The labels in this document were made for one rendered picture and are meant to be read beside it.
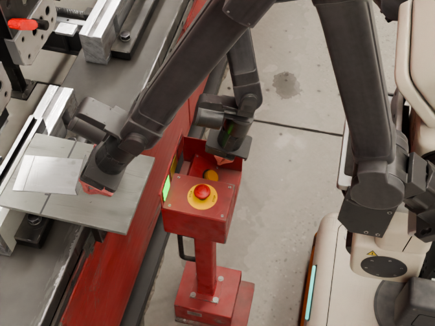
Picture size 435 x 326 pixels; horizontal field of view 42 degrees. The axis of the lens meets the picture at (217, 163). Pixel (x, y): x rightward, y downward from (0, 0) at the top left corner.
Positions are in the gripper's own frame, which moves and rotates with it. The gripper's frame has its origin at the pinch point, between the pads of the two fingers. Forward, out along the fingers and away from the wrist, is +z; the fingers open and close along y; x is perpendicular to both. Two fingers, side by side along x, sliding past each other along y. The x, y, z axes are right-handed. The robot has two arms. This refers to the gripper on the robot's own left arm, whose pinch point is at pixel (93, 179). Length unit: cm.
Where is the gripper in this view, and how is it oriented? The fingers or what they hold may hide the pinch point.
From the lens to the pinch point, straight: 112.7
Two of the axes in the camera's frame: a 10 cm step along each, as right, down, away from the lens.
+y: -2.3, 7.9, -5.6
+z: -5.0, 4.0, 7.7
